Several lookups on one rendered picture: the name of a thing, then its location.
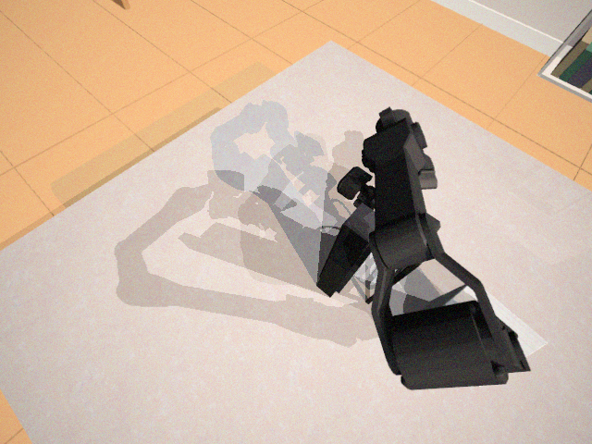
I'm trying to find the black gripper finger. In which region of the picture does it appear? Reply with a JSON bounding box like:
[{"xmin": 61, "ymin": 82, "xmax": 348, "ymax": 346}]
[{"xmin": 353, "ymin": 199, "xmax": 375, "ymax": 210}]

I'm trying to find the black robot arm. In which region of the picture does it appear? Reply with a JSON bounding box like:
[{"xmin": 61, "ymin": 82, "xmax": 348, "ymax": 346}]
[{"xmin": 362, "ymin": 107, "xmax": 531, "ymax": 389}]

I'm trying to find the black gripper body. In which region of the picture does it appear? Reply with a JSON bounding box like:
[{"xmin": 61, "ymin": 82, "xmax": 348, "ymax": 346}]
[{"xmin": 337, "ymin": 166, "xmax": 441, "ymax": 232}]

